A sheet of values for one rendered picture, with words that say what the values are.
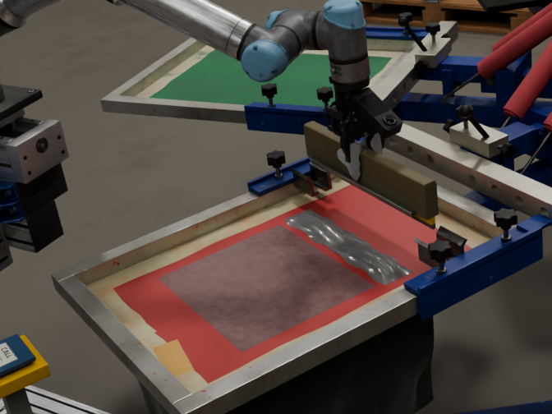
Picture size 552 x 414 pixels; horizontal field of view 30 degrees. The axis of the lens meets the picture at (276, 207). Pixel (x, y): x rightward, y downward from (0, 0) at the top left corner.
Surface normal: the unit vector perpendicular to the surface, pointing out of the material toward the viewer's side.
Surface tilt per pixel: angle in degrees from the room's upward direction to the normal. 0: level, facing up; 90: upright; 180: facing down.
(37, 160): 90
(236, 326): 0
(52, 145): 90
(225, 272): 0
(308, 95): 0
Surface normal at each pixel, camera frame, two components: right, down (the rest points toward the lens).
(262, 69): -0.40, 0.49
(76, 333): -0.14, -0.87
